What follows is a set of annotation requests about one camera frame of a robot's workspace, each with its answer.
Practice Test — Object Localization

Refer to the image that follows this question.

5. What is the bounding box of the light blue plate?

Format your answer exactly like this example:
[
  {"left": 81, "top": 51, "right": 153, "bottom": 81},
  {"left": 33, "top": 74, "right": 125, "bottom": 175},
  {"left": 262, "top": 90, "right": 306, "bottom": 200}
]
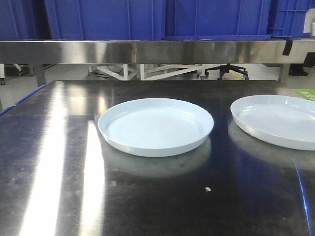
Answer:
[
  {"left": 98, "top": 98, "right": 214, "bottom": 157},
  {"left": 230, "top": 95, "right": 315, "bottom": 151}
]

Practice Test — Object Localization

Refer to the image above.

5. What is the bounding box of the steel shelf leg left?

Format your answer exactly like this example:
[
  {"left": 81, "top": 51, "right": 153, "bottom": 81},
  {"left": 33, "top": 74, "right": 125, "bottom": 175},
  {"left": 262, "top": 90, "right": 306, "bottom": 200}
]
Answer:
[{"left": 33, "top": 64, "right": 47, "bottom": 87}]

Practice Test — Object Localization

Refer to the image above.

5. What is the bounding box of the steel shelf leg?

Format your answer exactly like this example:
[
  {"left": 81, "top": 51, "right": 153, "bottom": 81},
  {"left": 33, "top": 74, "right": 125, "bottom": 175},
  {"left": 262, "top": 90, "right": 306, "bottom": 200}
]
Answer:
[
  {"left": 33, "top": 64, "right": 47, "bottom": 87},
  {"left": 278, "top": 64, "right": 290, "bottom": 86}
]

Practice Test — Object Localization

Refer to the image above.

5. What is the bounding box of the steel shelf leg right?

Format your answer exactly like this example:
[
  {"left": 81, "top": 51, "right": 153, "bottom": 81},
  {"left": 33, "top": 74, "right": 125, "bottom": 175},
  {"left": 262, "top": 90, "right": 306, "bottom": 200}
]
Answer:
[{"left": 278, "top": 64, "right": 290, "bottom": 86}]

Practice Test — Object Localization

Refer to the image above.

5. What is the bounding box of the black office chair base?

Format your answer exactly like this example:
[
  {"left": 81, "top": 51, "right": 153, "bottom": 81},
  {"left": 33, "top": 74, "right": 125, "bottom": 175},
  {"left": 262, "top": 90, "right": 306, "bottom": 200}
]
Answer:
[{"left": 205, "top": 63, "right": 250, "bottom": 81}]

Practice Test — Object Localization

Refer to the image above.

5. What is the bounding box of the blue plastic crate centre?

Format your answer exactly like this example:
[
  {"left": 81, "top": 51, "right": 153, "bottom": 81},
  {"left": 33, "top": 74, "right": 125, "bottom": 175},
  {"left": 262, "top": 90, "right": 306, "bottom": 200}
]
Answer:
[{"left": 164, "top": 0, "right": 271, "bottom": 40}]

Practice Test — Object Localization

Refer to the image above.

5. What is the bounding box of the blue plastic crate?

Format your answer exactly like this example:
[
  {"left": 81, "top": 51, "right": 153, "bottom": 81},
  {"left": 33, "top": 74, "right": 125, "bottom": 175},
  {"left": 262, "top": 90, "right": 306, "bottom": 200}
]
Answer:
[
  {"left": 44, "top": 0, "right": 166, "bottom": 41},
  {"left": 164, "top": 0, "right": 271, "bottom": 40},
  {"left": 268, "top": 0, "right": 315, "bottom": 38}
]

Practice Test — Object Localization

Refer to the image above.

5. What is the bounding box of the blue plastic crate left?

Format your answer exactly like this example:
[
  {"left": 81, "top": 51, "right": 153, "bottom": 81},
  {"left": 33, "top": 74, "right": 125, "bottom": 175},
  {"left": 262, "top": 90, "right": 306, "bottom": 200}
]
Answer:
[{"left": 44, "top": 0, "right": 166, "bottom": 41}]

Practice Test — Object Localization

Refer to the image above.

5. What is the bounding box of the black tape strip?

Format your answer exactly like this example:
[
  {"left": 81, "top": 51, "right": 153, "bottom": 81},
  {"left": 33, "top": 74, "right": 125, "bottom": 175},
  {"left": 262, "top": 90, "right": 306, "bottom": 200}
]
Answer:
[{"left": 282, "top": 40, "right": 293, "bottom": 56}]

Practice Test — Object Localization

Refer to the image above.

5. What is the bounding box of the green floor sign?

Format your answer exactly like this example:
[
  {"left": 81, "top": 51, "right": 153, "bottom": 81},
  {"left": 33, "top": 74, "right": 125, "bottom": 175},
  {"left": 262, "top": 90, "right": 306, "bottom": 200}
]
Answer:
[{"left": 293, "top": 88, "right": 315, "bottom": 101}]

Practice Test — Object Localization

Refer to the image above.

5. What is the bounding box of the blue table edge trim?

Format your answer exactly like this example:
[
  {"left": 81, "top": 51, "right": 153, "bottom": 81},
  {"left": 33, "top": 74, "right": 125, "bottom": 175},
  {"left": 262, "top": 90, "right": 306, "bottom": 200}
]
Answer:
[{"left": 0, "top": 85, "right": 46, "bottom": 116}]

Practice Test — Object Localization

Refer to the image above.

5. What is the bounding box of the blue plastic crate right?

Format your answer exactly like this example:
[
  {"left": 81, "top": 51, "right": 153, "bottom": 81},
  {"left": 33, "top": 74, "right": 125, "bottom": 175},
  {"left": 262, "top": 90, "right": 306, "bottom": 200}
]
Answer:
[{"left": 268, "top": 0, "right": 315, "bottom": 38}]

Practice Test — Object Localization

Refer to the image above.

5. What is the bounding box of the white paper label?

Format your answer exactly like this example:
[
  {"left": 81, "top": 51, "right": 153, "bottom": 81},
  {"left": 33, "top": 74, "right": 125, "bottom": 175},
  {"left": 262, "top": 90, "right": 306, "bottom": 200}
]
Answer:
[{"left": 303, "top": 8, "right": 315, "bottom": 33}]

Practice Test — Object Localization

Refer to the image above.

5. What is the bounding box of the white metal frame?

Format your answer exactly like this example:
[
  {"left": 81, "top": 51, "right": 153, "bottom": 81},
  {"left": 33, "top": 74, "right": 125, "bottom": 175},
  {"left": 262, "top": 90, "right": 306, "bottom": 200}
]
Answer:
[{"left": 88, "top": 64, "right": 206, "bottom": 81}]

